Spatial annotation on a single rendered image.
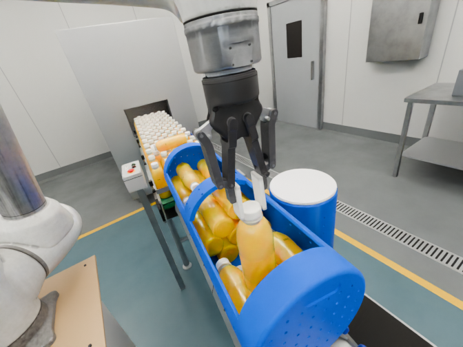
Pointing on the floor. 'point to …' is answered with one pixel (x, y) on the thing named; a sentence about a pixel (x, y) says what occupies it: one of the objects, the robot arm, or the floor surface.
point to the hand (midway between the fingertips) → (248, 195)
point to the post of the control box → (160, 237)
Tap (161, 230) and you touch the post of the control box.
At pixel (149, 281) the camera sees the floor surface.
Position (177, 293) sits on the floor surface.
